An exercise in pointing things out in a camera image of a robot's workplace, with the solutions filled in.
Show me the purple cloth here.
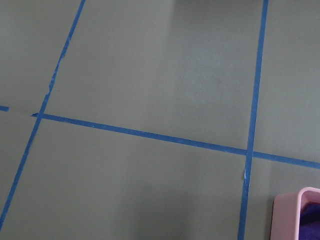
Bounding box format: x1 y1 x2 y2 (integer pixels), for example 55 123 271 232
298 203 320 240

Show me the pink plastic bin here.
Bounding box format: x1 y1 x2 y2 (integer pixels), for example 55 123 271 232
270 187 320 240

